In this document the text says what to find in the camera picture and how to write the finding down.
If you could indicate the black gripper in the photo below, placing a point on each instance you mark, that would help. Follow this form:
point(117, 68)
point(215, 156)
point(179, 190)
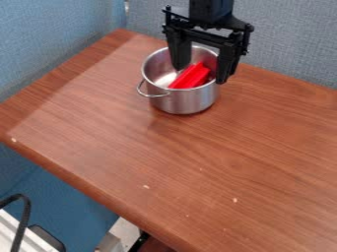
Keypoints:
point(207, 14)

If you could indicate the metal pot with handle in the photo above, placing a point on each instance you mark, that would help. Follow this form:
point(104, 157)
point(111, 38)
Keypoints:
point(159, 74)

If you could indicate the red plastic block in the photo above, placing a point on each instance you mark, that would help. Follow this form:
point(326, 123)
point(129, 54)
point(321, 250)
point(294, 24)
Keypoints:
point(193, 77)

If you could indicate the black table leg frame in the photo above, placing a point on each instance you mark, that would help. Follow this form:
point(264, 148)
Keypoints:
point(139, 242)

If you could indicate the white and black box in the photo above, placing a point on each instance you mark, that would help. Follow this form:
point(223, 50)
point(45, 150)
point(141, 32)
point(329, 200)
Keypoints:
point(37, 240)

